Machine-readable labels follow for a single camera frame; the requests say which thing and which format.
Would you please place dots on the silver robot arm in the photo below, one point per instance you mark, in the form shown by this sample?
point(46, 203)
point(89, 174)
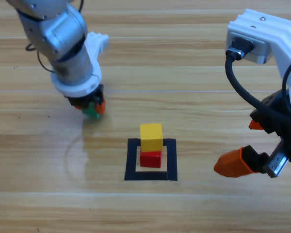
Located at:
point(58, 36)

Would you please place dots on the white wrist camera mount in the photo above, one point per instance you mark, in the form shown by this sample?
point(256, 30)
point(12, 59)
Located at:
point(72, 89)
point(281, 36)

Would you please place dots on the red block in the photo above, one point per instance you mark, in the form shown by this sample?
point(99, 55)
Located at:
point(150, 160)

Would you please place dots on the yellow block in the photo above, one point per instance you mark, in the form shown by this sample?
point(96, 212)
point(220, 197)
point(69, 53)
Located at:
point(151, 138)

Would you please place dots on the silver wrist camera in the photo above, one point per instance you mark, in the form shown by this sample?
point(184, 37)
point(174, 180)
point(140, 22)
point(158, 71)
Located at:
point(259, 52)

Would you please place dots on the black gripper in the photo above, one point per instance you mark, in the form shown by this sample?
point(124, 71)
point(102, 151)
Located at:
point(276, 102)
point(87, 100)

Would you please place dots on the black tape square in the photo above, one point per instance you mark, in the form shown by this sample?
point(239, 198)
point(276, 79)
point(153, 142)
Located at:
point(131, 160)

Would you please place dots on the green block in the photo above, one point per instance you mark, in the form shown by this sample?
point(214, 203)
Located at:
point(91, 112)

